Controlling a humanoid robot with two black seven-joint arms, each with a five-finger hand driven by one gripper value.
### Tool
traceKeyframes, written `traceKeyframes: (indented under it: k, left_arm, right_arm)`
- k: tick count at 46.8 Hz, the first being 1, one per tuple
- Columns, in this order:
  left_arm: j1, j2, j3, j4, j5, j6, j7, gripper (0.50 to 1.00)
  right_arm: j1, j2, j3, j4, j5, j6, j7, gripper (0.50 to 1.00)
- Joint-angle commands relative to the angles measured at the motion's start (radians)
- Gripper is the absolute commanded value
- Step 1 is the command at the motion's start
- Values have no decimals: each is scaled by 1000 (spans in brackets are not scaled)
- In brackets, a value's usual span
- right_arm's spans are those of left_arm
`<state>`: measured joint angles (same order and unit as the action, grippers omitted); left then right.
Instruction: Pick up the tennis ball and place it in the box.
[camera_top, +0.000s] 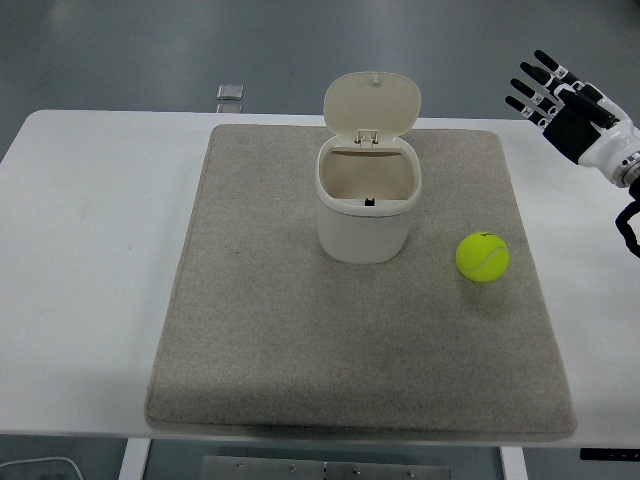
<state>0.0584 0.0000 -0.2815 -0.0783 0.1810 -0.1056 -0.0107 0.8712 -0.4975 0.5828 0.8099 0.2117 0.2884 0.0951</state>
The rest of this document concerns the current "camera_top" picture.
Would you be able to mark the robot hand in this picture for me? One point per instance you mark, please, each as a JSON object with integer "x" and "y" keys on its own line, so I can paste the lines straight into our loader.
{"x": 572, "y": 132}

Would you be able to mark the yellow tennis ball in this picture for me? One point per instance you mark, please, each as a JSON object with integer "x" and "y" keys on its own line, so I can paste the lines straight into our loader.
{"x": 482, "y": 257}

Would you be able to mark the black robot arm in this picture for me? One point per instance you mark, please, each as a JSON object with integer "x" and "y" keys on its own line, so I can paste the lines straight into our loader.
{"x": 633, "y": 172}

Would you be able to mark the cream lidded bin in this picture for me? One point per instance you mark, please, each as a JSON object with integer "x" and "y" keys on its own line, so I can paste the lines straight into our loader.
{"x": 362, "y": 232}

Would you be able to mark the black table control panel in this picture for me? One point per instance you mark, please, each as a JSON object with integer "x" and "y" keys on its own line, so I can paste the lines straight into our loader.
{"x": 610, "y": 454}

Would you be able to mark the beige felt mat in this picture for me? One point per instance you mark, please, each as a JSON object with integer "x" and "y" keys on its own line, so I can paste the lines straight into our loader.
{"x": 300, "y": 325}

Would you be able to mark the white table leg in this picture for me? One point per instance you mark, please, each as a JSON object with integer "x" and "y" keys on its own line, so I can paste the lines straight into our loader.
{"x": 134, "y": 460}
{"x": 512, "y": 465}

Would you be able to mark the silver floor plate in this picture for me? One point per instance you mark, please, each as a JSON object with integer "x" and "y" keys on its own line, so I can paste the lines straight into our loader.
{"x": 230, "y": 91}
{"x": 229, "y": 108}

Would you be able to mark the grey metal plate with screws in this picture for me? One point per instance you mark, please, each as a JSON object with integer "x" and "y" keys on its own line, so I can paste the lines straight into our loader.
{"x": 275, "y": 470}

